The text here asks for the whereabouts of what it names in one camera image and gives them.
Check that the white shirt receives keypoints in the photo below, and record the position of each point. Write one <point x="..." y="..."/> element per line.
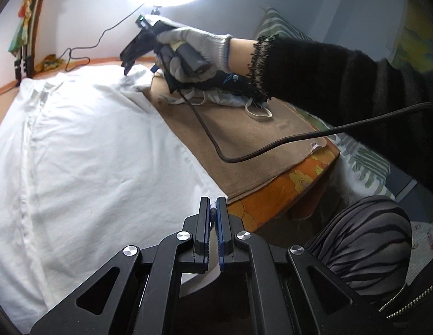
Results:
<point x="97" y="164"/>

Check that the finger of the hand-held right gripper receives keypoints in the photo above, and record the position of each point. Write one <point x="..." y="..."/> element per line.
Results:
<point x="131" y="50"/>

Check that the folded grey tripod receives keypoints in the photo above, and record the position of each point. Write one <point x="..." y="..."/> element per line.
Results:
<point x="26" y="42"/>

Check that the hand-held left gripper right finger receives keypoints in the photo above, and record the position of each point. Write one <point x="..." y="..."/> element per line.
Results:
<point x="221" y="232"/>

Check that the person's right forearm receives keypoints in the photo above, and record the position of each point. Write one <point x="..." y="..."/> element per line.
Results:
<point x="342" y="76"/>

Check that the white face mask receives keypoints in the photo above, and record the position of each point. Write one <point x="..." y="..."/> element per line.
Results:
<point x="226" y="98"/>

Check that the beige elastic band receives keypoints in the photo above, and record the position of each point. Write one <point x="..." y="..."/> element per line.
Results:
<point x="258" y="114"/>

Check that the black garment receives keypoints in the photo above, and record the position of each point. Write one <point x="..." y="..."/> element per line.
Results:
<point x="223" y="84"/>

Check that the yellow printed cloth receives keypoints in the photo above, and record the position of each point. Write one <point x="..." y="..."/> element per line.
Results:
<point x="415" y="38"/>

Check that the brown blanket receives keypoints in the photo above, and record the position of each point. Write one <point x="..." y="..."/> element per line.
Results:
<point x="254" y="139"/>

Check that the person's black zip jacket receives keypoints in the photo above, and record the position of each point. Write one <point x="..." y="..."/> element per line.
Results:
<point x="418" y="307"/>

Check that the person's right hand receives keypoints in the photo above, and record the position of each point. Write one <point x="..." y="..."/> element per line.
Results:
<point x="202" y="38"/>

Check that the person's striped trouser leg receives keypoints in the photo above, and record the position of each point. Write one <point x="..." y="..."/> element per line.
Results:
<point x="363" y="244"/>

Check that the colourful hanging cloth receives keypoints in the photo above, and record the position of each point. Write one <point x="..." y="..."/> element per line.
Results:
<point x="24" y="14"/>

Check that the orange flowered bed sheet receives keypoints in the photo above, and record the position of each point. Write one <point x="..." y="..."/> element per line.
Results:
<point x="293" y="181"/>

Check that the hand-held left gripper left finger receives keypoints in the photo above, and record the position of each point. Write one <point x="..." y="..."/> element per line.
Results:
<point x="206" y="225"/>

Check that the green striped pillow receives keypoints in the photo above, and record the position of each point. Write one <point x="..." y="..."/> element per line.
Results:
<point x="279" y="26"/>

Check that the white green leaf blanket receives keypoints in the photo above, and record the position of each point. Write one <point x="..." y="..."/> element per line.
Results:
<point x="363" y="160"/>

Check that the yellow green crumpled cloth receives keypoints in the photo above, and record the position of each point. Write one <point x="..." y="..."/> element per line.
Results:
<point x="50" y="62"/>

